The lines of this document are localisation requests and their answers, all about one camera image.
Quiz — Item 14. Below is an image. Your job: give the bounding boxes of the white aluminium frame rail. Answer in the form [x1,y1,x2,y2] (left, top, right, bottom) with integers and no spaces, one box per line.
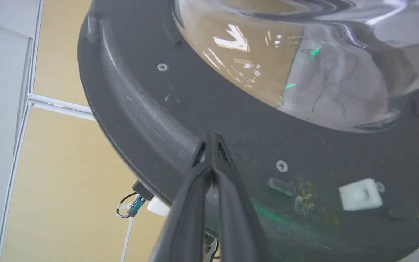
[27,93,96,121]

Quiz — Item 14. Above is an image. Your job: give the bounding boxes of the white plastic door latch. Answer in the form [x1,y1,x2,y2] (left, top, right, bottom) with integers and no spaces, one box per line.
[339,178,383,211]

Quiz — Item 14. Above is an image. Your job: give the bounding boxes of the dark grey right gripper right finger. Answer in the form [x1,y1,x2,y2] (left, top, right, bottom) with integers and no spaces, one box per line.
[212,133,270,262]

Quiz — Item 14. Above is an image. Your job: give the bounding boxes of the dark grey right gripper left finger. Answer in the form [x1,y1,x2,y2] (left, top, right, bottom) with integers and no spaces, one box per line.
[149,134,213,262]

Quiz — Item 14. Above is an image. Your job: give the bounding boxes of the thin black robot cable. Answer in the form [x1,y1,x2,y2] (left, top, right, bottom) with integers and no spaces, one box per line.
[116,192,147,219]

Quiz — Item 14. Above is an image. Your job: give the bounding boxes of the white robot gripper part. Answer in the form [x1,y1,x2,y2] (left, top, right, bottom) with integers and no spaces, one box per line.
[147,197,171,217]

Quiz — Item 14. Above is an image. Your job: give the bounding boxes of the dark grey washing machine door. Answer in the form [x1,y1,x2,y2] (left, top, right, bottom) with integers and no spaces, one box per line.
[77,0,419,262]

